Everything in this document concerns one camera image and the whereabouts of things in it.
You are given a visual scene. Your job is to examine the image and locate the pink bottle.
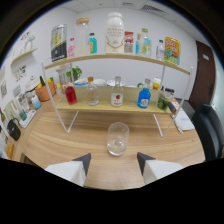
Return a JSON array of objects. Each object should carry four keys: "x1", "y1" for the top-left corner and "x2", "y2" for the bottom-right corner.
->
[{"x1": 67, "y1": 37, "x2": 76, "y2": 59}]

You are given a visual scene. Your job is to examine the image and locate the black handbag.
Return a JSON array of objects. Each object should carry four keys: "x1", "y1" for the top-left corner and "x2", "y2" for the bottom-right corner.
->
[{"x1": 6, "y1": 117, "x2": 22, "y2": 142}]

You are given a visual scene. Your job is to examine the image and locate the ceiling air vent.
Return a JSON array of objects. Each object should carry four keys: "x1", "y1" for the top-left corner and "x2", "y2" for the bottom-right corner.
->
[{"x1": 141, "y1": 4, "x2": 166, "y2": 14}]

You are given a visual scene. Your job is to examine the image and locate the large white bottle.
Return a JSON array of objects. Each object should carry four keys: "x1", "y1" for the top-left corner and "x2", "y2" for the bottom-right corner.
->
[{"x1": 105, "y1": 11, "x2": 125, "y2": 55}]

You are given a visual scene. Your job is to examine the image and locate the green potted plant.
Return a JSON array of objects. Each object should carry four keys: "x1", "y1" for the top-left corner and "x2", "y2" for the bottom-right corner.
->
[{"x1": 65, "y1": 65, "x2": 83, "y2": 81}]

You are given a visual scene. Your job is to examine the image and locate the blue liquid bottle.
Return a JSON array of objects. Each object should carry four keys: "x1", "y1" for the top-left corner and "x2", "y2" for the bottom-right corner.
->
[{"x1": 137, "y1": 78, "x2": 152, "y2": 109}]

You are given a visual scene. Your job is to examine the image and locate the dark small bottles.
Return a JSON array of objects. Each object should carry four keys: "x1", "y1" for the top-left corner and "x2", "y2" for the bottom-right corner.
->
[{"x1": 160, "y1": 86, "x2": 175, "y2": 100}]

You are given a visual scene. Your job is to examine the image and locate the clear drinking glass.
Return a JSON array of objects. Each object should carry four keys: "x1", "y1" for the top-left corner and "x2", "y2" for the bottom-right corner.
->
[{"x1": 106, "y1": 121, "x2": 130, "y2": 157}]

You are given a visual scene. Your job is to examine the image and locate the white fabric pouch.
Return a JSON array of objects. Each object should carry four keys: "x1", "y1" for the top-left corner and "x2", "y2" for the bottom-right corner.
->
[{"x1": 173, "y1": 109, "x2": 196, "y2": 133}]

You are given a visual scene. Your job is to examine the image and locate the red and white carton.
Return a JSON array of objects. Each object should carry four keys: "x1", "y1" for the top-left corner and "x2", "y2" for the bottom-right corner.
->
[{"x1": 123, "y1": 31, "x2": 135, "y2": 55}]

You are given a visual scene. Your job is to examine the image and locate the teal green bottle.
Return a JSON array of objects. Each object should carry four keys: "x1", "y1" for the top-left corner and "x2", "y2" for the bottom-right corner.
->
[{"x1": 88, "y1": 32, "x2": 98, "y2": 55}]

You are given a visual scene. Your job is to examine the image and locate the white bottle yellow label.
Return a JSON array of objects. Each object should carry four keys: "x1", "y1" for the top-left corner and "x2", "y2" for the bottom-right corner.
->
[{"x1": 152, "y1": 76, "x2": 162, "y2": 91}]

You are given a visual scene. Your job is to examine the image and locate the black and yellow bag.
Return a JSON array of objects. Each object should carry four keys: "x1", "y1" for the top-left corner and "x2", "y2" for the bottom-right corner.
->
[{"x1": 50, "y1": 23, "x2": 68, "y2": 63}]

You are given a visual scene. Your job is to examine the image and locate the red liquid bottle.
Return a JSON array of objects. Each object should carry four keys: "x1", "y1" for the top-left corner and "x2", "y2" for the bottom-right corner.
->
[{"x1": 64, "y1": 84, "x2": 78, "y2": 106}]

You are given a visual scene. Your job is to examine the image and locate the clear bottle green cap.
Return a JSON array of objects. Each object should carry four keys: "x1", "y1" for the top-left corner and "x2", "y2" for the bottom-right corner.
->
[{"x1": 141, "y1": 28, "x2": 153, "y2": 58}]

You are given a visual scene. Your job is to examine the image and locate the clear bottle orange label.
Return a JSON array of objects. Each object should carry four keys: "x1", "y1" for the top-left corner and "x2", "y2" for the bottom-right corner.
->
[{"x1": 85, "y1": 76, "x2": 100, "y2": 106}]

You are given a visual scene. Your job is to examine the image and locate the clear bottle red label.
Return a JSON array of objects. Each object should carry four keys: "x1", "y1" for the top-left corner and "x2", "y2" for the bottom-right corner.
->
[{"x1": 110, "y1": 76, "x2": 125, "y2": 108}]

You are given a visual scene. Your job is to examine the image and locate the slim blue bottle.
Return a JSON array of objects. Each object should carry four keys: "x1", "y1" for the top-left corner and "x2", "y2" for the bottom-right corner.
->
[{"x1": 135, "y1": 33, "x2": 143, "y2": 56}]

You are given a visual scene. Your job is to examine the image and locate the two-tier wooden shelf rack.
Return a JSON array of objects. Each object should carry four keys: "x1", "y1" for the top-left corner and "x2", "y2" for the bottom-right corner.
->
[{"x1": 41, "y1": 52, "x2": 194, "y2": 138}]

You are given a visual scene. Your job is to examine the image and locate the black chair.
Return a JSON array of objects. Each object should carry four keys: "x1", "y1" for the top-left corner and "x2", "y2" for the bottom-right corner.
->
[{"x1": 191, "y1": 103, "x2": 224, "y2": 163}]

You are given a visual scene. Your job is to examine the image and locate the light blue cup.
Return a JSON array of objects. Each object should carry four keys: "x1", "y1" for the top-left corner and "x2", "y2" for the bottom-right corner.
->
[{"x1": 30, "y1": 94, "x2": 42, "y2": 110}]

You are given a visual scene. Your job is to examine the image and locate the colourful yellow snack bag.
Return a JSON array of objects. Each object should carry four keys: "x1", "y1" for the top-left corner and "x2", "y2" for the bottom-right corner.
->
[{"x1": 164, "y1": 36, "x2": 181, "y2": 66}]

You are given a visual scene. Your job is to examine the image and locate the wooden wall shelf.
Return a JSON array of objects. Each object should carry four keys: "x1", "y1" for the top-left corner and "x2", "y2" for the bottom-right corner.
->
[{"x1": 10, "y1": 46, "x2": 38, "y2": 66}]

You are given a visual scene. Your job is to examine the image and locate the brown door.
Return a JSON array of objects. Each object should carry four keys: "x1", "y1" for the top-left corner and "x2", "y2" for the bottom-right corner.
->
[{"x1": 188, "y1": 40, "x2": 213, "y2": 112}]

